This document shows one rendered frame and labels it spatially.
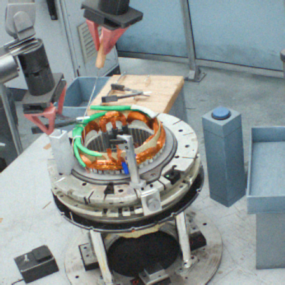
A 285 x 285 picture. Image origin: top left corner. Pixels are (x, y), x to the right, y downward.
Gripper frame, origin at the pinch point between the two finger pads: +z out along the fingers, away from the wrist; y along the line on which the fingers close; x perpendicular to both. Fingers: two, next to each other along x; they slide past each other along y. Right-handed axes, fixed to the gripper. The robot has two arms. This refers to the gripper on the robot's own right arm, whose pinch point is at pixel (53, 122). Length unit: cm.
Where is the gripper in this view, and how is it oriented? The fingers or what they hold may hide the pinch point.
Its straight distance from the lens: 123.4
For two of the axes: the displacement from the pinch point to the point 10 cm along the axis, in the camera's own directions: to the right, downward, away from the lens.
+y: -1.8, 6.6, -7.3
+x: 9.7, -0.2, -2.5
